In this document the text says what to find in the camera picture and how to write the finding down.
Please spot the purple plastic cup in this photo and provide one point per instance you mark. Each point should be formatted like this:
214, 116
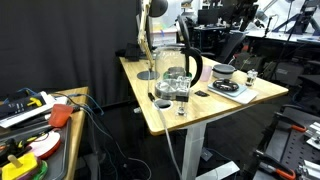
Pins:
206, 73

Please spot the orange plastic cup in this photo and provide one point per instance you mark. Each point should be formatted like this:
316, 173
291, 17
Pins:
60, 115

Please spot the glass jar black band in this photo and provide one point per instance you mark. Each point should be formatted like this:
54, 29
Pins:
182, 90

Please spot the small metal bowl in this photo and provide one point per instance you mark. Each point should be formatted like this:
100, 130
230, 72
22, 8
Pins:
176, 71

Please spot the green round plate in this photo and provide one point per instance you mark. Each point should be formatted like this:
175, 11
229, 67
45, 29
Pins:
190, 74

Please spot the small black flat object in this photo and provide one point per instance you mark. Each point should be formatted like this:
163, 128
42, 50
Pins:
201, 93

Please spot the white cardboard box pink top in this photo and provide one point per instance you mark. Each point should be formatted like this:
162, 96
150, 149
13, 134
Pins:
165, 40

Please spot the white table leg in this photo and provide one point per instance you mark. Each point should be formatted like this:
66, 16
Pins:
193, 146

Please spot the gray round bowl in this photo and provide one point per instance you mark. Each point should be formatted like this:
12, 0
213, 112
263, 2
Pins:
223, 71

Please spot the black round dish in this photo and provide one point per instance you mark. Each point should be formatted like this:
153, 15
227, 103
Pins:
226, 85

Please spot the clear plastic storage bin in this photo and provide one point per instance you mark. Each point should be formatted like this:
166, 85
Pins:
168, 20

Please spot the white kitchen scale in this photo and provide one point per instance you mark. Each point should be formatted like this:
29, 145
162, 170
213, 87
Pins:
245, 95

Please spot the black background office chair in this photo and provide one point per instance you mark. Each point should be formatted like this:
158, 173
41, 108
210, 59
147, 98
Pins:
231, 43

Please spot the black background monitor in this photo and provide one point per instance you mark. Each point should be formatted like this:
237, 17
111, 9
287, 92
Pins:
207, 16

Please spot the clear glass pepper grinder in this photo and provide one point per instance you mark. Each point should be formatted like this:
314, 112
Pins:
251, 78

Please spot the gray tray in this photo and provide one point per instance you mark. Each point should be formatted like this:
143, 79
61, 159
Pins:
60, 156

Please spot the pink disc red rim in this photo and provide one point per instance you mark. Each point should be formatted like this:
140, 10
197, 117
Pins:
45, 145

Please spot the black cart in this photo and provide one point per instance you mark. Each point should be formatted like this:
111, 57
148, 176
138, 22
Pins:
286, 146

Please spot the black box yellow print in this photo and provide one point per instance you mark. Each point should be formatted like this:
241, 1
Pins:
20, 106

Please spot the green toy piece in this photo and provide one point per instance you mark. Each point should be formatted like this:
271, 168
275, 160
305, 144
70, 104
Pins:
41, 170

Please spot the yellow toy block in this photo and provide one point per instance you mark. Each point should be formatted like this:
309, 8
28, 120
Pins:
20, 168

